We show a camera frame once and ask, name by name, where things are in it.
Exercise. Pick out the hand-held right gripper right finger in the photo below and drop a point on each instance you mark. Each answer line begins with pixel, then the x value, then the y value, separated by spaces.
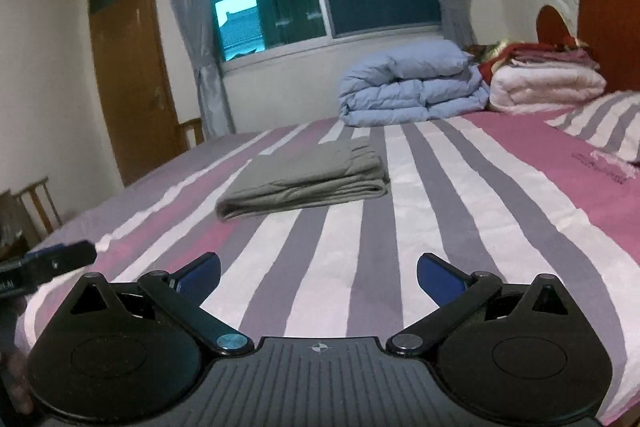
pixel 437 277

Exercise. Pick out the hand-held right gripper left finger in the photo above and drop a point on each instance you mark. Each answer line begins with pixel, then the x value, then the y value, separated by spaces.
pixel 202 277

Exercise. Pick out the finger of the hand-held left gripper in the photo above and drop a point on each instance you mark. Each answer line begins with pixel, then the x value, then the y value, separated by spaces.
pixel 65 257

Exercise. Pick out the grey pants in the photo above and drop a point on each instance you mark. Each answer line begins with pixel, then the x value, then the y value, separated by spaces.
pixel 305 182

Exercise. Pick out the wooden chair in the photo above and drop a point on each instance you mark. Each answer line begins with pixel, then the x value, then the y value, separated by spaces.
pixel 190 132
pixel 35 202

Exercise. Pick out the bed with striped pink sheet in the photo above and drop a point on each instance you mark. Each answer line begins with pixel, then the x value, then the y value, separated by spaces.
pixel 450 187

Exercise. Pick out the brown wooden door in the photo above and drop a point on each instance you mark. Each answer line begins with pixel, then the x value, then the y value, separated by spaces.
pixel 130 82

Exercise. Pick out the folded light blue duvet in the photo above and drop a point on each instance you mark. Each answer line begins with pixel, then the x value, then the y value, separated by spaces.
pixel 410 82

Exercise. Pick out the folded white quilt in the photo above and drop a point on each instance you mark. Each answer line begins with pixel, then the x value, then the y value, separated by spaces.
pixel 545 87

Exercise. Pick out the striped pink pillow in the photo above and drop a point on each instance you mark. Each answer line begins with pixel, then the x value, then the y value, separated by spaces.
pixel 600 122

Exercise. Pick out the pile of red clothes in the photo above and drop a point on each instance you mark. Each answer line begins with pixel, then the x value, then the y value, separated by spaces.
pixel 520 54

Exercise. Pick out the brown wooden headboard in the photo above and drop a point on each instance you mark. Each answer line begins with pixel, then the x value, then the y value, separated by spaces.
pixel 612 7

